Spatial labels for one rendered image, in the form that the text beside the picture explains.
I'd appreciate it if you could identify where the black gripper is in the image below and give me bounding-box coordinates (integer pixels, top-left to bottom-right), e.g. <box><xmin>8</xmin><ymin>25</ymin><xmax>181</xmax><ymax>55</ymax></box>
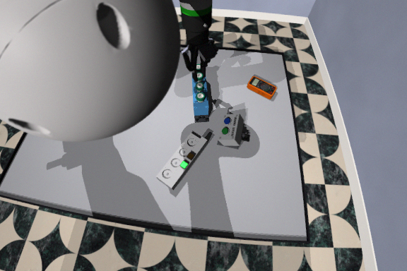
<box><xmin>181</xmin><ymin>29</ymin><xmax>215</xmax><ymax>82</ymax></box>

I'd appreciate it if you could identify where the blue test tube rack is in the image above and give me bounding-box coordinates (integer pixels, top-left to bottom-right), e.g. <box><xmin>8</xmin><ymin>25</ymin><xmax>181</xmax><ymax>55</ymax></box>
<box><xmin>192</xmin><ymin>77</ymin><xmax>208</xmax><ymax>116</ymax></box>

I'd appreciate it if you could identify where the black table edge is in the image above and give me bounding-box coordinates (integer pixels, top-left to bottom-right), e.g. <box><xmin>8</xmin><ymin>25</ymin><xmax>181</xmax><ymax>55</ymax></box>
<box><xmin>0</xmin><ymin>47</ymin><xmax>310</xmax><ymax>243</ymax></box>

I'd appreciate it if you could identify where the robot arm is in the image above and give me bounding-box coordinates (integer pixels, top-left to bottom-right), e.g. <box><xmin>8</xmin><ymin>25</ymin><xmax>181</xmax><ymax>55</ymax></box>
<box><xmin>0</xmin><ymin>0</ymin><xmax>181</xmax><ymax>142</ymax></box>

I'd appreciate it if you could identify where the orange pocket multimeter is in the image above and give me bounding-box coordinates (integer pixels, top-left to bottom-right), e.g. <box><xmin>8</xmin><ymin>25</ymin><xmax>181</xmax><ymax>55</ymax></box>
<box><xmin>247</xmin><ymin>76</ymin><xmax>277</xmax><ymax>99</ymax></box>

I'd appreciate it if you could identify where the white button panel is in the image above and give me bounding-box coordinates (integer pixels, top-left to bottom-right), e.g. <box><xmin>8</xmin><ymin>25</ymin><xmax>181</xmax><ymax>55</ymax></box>
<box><xmin>217</xmin><ymin>114</ymin><xmax>250</xmax><ymax>149</ymax></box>

